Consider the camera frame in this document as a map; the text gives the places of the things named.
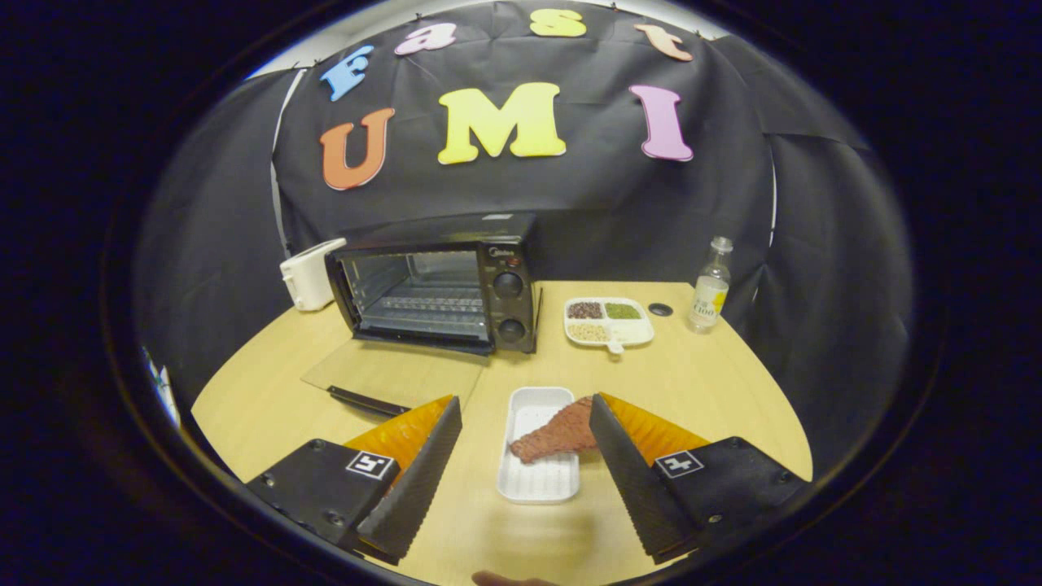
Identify black backdrop cloth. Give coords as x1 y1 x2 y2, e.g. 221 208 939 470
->
134 0 917 424

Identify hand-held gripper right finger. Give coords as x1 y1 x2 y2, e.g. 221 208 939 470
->
589 393 813 565

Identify black toaster oven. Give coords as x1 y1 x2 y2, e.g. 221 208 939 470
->
301 213 544 418

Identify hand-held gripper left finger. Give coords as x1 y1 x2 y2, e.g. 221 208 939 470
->
247 396 463 566

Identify clear bottle with yellow label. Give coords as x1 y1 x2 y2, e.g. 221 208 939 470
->
689 236 733 335

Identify white divided plate with beans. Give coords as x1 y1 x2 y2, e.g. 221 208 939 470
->
563 297 655 356

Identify white plastic tray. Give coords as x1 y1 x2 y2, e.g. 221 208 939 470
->
497 387 581 505

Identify brown meat slice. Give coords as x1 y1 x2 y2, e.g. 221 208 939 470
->
509 396 601 465

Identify white bread toaster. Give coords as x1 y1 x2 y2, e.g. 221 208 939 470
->
279 238 348 312

